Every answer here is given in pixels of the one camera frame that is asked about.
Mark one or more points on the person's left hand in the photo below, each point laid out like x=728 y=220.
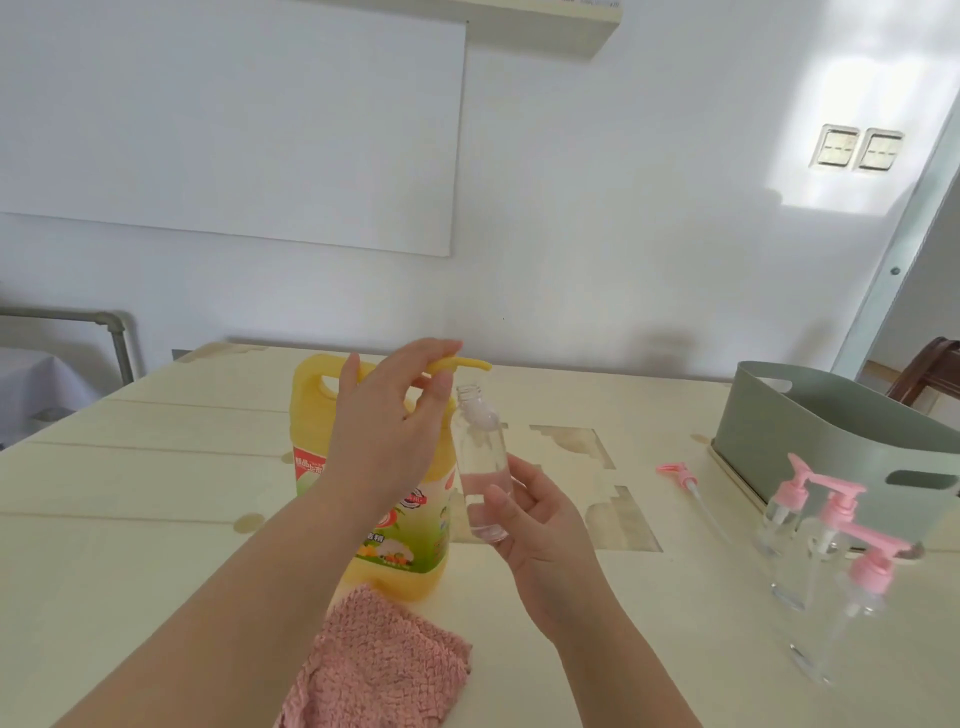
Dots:
x=375 y=442

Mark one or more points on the person's right hand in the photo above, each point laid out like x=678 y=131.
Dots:
x=555 y=562

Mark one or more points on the yellow detergent jug with pump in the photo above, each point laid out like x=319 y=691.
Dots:
x=307 y=420

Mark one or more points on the small clear plastic bottle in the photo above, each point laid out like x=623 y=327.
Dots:
x=776 y=529
x=832 y=637
x=802 y=570
x=480 y=450

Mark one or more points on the pink textured cloth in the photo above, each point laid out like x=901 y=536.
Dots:
x=375 y=660

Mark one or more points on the grey-green plastic basket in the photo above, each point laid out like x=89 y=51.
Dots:
x=795 y=435

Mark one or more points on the person's left forearm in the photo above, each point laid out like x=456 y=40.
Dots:
x=225 y=622

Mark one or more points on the cream tray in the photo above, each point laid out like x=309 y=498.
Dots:
x=739 y=484

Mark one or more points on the grey metal pipe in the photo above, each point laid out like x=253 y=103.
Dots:
x=109 y=319

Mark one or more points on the white tablecloth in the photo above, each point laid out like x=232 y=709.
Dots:
x=37 y=390

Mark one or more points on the dark wooden chair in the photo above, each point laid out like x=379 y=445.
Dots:
x=926 y=367

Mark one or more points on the white wall board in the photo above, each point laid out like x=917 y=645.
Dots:
x=225 y=120

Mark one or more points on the white door frame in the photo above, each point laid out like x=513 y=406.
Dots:
x=885 y=277

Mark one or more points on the white wall switch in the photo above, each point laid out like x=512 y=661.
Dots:
x=836 y=147
x=879 y=151

